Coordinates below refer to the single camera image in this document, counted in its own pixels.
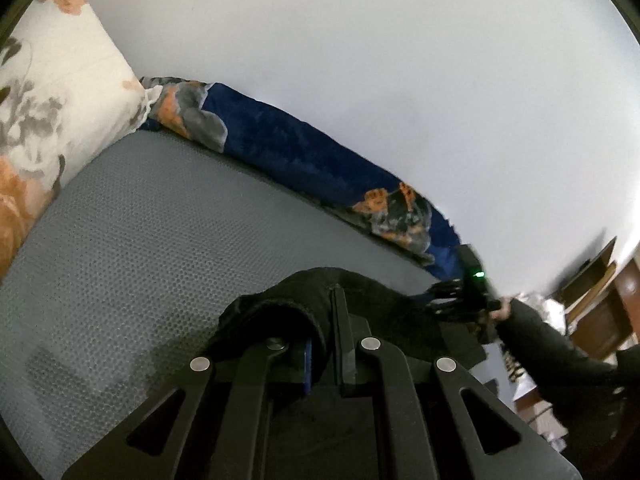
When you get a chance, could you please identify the black pants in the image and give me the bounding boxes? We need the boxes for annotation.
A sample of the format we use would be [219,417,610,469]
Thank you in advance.
[204,266,490,480]

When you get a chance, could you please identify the white floral pillow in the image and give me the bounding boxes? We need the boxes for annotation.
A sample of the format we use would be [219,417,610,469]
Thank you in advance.
[1,0,162,270]

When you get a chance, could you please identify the black white striped cloth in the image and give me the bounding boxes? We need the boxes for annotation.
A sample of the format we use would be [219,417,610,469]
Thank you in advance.
[500,346,526,385]

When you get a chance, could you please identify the brown wooden furniture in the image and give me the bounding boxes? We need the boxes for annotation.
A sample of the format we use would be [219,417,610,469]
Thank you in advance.
[551,238,639,361]

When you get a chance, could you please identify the person's right hand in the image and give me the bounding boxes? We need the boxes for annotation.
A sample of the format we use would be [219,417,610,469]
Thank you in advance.
[489,297,512,322]

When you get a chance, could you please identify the black sleeved right forearm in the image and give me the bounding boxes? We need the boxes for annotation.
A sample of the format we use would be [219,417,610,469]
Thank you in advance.
[497,298,639,474]

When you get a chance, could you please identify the grey mesh mattress cover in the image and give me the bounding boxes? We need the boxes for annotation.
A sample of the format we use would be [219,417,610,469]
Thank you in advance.
[1,131,432,479]

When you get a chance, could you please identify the white crumpled cloth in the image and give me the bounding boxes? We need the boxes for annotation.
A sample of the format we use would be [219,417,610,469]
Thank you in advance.
[515,292,567,335]

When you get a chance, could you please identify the navy floral blanket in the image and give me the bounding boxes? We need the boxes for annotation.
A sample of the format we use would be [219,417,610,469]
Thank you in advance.
[140,77,462,281]

